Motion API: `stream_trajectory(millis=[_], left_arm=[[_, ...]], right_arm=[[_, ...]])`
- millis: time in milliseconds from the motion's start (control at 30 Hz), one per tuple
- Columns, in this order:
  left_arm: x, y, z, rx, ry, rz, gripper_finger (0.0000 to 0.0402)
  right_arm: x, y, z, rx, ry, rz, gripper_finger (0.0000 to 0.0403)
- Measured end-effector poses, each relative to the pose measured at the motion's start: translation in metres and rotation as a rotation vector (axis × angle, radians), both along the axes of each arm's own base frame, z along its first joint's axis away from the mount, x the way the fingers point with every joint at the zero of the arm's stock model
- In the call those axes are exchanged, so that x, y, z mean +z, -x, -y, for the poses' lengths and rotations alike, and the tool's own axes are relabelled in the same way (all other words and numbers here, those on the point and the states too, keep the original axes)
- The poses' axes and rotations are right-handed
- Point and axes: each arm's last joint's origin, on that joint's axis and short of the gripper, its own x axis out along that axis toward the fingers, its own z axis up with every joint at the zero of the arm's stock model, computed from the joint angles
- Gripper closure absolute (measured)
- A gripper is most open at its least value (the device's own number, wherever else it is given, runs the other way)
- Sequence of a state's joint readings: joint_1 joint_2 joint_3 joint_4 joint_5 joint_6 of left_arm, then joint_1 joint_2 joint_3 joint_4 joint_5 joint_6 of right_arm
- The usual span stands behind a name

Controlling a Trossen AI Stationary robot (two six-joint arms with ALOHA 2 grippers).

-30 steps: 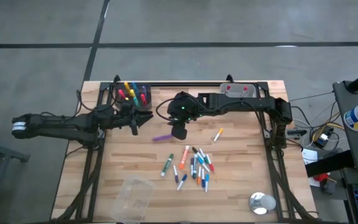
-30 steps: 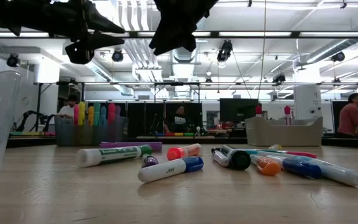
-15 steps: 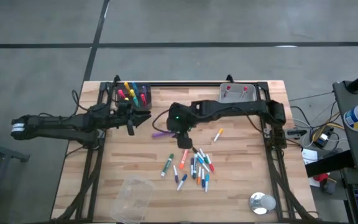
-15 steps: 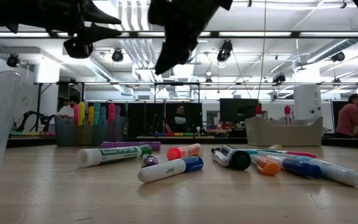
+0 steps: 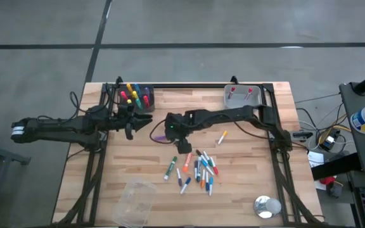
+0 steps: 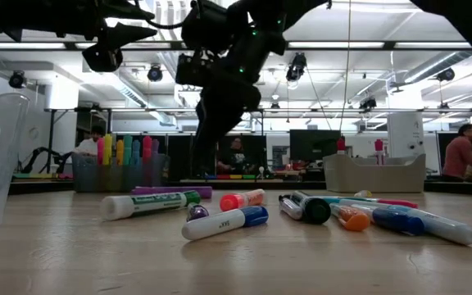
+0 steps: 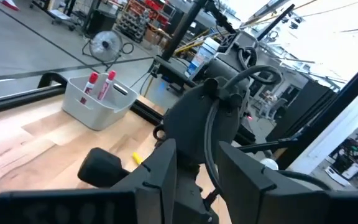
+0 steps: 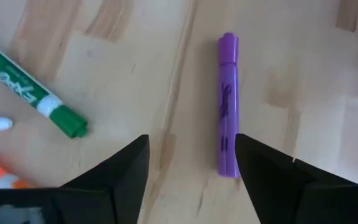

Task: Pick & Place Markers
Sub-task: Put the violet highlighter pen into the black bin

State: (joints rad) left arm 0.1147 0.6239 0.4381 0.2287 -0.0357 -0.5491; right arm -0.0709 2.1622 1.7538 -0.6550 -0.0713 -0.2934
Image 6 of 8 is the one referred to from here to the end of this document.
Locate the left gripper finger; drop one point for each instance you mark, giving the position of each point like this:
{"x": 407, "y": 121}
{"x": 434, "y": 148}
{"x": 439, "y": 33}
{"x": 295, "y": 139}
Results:
{"x": 131, "y": 33}
{"x": 129, "y": 10}

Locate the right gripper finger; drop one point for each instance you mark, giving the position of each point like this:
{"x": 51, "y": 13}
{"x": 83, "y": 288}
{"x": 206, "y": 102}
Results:
{"x": 209, "y": 139}

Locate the purple highlighter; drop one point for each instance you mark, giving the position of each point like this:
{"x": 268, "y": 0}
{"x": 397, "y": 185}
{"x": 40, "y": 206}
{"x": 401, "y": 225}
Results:
{"x": 155, "y": 146}

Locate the slim red marker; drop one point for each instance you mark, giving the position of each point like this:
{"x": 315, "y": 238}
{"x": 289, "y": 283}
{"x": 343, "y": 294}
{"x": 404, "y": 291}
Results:
{"x": 147, "y": 148}

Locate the purple marker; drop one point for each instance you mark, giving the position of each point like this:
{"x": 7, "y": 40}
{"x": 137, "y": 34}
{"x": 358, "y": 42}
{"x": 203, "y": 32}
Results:
{"x": 170, "y": 191}

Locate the light blue highlighter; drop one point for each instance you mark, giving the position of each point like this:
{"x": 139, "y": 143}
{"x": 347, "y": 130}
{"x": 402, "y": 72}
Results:
{"x": 136, "y": 151}

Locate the slim teal marker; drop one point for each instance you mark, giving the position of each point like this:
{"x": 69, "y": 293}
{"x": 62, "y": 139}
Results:
{"x": 128, "y": 149}

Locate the white green-capped marker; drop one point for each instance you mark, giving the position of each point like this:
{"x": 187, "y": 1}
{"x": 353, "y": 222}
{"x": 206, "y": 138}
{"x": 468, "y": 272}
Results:
{"x": 150, "y": 203}

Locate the slim yellow marker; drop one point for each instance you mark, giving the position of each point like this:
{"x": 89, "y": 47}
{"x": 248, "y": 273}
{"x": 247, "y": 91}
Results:
{"x": 119, "y": 152}

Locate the yellow highlighter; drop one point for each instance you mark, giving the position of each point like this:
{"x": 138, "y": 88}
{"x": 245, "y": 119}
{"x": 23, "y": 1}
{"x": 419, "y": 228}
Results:
{"x": 107, "y": 149}

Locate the dark red dry-erase marker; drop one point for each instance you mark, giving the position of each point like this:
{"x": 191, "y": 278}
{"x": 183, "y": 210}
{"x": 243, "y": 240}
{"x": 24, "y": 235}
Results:
{"x": 341, "y": 145}

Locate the bright red dry-erase marker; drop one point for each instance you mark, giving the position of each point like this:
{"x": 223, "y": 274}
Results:
{"x": 379, "y": 145}

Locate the row of coloured blocks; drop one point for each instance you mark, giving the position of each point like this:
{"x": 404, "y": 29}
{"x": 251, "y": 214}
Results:
{"x": 232, "y": 176}

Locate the black hanging spotlight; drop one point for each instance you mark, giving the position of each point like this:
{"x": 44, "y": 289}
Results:
{"x": 297, "y": 65}
{"x": 155, "y": 73}
{"x": 446, "y": 74}
{"x": 16, "y": 80}
{"x": 368, "y": 103}

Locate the small white desk object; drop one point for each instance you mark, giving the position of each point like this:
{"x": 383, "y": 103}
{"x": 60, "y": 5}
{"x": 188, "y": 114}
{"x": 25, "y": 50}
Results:
{"x": 261, "y": 170}

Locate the orange-pink marker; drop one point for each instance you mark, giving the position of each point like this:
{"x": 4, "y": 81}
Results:
{"x": 240, "y": 201}

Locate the white purple-capped marker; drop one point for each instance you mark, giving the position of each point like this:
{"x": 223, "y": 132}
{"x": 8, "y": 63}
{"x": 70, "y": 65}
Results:
{"x": 198, "y": 212}

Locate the white blue-capped marker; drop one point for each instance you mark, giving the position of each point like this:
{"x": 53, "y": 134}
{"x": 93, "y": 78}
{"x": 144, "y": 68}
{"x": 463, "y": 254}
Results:
{"x": 219, "y": 224}

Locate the black monitor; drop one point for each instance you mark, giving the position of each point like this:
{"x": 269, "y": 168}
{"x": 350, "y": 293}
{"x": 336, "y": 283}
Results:
{"x": 314, "y": 145}

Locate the dark grey plastic bin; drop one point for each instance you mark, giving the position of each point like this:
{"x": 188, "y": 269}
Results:
{"x": 117, "y": 182}

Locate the dark green-capped marker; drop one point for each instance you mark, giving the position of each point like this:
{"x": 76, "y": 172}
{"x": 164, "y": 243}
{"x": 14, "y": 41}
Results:
{"x": 316, "y": 210}

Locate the black overhead beam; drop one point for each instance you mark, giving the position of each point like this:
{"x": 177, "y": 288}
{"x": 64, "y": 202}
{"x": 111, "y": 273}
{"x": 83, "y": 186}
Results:
{"x": 389, "y": 45}

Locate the thin orange marker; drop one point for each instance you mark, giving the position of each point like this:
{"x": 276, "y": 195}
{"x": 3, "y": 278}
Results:
{"x": 355, "y": 221}

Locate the light grey plastic bin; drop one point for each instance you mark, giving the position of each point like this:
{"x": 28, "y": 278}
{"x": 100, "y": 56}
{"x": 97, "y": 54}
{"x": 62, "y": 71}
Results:
{"x": 375, "y": 176}

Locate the white pillar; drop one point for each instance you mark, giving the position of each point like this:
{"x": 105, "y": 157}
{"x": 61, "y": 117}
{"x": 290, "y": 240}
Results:
{"x": 406, "y": 135}

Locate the thin white red-capped marker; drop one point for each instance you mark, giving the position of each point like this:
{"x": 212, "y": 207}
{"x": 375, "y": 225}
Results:
{"x": 402, "y": 203}

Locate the thin dark blue marker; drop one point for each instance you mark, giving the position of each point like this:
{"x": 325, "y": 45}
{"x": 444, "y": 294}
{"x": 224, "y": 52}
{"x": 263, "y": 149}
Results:
{"x": 400, "y": 223}

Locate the thin white light-blue marker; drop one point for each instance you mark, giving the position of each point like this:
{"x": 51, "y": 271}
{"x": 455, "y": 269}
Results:
{"x": 445, "y": 229}

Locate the black background frame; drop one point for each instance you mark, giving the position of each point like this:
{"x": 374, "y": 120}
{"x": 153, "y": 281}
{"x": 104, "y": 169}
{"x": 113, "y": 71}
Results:
{"x": 137, "y": 110}

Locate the black metal table frame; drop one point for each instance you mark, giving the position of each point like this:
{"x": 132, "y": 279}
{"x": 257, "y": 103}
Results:
{"x": 301, "y": 185}

